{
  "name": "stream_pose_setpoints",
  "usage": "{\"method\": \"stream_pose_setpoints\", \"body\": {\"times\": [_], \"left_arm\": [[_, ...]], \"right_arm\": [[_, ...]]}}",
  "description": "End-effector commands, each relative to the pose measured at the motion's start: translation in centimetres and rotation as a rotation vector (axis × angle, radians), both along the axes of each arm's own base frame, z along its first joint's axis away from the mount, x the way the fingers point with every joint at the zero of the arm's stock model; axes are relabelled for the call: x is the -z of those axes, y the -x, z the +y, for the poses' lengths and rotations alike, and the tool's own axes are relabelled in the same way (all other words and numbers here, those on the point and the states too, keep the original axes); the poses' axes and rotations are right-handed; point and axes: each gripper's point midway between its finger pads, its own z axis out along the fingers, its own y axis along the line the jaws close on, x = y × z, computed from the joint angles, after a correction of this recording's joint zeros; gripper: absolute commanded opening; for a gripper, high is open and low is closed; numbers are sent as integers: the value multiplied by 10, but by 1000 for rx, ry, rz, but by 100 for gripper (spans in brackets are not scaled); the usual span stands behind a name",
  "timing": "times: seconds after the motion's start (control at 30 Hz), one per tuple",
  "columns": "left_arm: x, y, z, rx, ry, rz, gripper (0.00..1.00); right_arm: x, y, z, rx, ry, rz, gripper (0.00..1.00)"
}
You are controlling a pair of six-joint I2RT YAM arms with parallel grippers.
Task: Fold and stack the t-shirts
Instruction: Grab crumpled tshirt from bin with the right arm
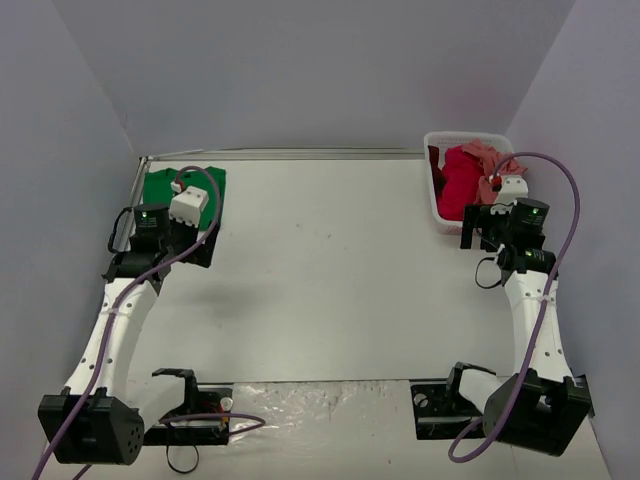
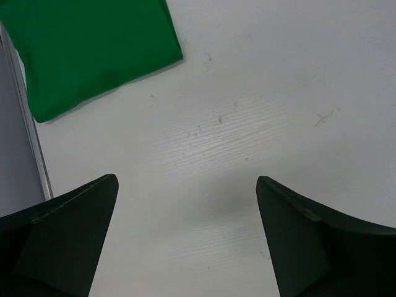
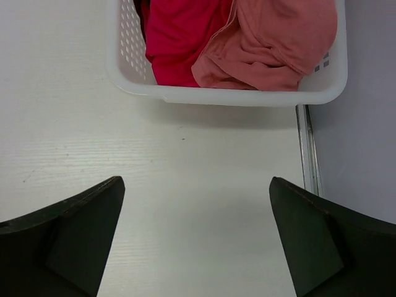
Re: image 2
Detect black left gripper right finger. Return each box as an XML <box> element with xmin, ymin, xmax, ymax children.
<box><xmin>256</xmin><ymin>176</ymin><xmax>395</xmax><ymax>296</ymax></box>

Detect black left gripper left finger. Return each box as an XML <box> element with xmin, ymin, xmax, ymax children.
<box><xmin>1</xmin><ymin>174</ymin><xmax>119</xmax><ymax>296</ymax></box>

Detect green folded t-shirt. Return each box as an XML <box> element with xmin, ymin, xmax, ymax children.
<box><xmin>1</xmin><ymin>0</ymin><xmax>183</xmax><ymax>123</ymax></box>

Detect aluminium table edge rail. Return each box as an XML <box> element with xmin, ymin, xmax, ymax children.
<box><xmin>1</xmin><ymin>24</ymin><xmax>54</xmax><ymax>200</ymax></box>

